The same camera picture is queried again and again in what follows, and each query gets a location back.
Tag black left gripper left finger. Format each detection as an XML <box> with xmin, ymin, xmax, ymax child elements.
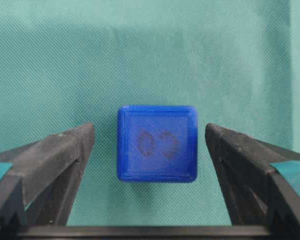
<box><xmin>0</xmin><ymin>122</ymin><xmax>95</xmax><ymax>239</ymax></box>

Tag blue 3D-printed cube block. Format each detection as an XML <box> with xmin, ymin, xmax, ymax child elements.
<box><xmin>116</xmin><ymin>105</ymin><xmax>198</xmax><ymax>183</ymax></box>

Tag green table cloth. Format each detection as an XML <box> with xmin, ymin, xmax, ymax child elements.
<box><xmin>0</xmin><ymin>0</ymin><xmax>300</xmax><ymax>226</ymax></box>

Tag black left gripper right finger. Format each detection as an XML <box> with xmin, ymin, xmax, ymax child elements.
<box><xmin>205</xmin><ymin>123</ymin><xmax>300</xmax><ymax>240</ymax></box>

